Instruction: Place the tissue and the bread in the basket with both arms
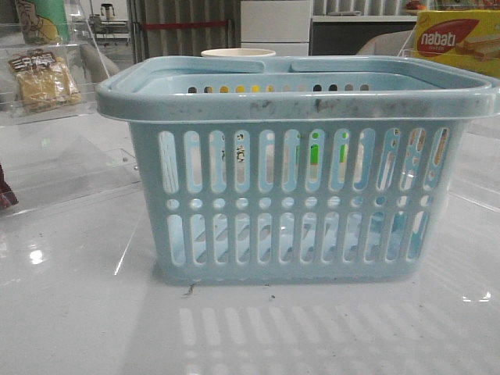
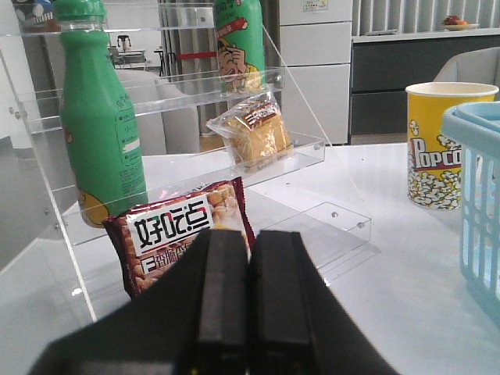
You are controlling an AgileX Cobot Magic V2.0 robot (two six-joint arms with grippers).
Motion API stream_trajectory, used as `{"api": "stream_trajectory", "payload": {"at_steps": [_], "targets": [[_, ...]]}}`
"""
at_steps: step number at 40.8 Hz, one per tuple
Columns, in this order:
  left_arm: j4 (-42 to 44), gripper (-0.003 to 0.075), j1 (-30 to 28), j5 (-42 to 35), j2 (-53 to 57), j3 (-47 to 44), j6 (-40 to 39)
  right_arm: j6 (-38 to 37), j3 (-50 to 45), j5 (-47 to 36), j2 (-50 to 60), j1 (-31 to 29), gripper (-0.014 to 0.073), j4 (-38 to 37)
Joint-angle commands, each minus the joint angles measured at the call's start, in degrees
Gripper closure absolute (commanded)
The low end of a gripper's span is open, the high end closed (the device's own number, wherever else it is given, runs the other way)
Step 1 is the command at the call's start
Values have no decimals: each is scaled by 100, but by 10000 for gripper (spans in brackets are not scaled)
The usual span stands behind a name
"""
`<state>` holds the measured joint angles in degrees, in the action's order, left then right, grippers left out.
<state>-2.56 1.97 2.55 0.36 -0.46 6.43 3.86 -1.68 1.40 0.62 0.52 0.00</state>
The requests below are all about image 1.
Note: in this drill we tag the white paper cup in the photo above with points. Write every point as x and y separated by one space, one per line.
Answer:
238 53

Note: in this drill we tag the packaged bread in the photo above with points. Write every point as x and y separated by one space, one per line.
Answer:
43 81

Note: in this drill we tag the yellow nabati wafer box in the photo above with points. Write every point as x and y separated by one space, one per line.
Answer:
466 39

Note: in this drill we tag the green and yellow snack package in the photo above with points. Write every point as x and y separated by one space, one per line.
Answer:
43 21

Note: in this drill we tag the clear acrylic display shelf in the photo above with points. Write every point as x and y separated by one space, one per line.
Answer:
68 152

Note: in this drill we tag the white cabinet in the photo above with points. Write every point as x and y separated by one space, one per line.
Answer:
281 26

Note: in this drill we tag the light blue plastic basket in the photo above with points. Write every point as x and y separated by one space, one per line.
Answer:
319 168

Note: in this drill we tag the dark red snack packet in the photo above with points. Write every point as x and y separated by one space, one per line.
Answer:
7 196

